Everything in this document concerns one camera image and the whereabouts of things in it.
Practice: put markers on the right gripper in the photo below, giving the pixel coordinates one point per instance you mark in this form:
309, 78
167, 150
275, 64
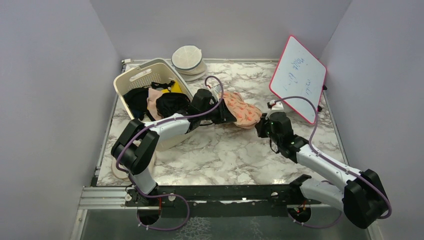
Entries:
260, 125

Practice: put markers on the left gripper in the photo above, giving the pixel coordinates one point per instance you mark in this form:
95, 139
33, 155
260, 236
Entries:
224, 115

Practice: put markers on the peach patterned mesh laundry bag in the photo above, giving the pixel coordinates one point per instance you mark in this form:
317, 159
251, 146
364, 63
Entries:
247, 115

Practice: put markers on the cream plastic laundry basket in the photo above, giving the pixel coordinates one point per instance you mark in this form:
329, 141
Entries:
157, 70

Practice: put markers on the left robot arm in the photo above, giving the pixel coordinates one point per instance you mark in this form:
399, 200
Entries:
148, 136

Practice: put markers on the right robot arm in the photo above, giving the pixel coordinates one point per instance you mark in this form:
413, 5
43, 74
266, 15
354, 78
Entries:
359, 195

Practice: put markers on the cream round laundry bags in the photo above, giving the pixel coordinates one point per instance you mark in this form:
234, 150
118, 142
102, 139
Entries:
121, 174

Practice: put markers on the yellow garment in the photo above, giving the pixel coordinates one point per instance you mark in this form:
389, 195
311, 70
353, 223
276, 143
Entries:
172, 87

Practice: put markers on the black lace garment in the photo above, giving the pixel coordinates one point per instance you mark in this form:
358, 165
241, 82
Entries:
170, 103

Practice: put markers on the beige pink garment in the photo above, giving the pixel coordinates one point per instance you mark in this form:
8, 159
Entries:
153, 96

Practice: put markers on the pink framed whiteboard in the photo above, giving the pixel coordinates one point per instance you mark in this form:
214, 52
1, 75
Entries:
300, 74

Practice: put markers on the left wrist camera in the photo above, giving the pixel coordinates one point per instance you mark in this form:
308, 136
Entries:
216, 91

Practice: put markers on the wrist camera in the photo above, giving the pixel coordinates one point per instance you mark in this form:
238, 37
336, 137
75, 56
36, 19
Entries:
216, 91
274, 106

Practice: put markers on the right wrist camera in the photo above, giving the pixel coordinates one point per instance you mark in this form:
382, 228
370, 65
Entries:
274, 106

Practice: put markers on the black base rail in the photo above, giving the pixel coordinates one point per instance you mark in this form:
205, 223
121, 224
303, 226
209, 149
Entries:
217, 201

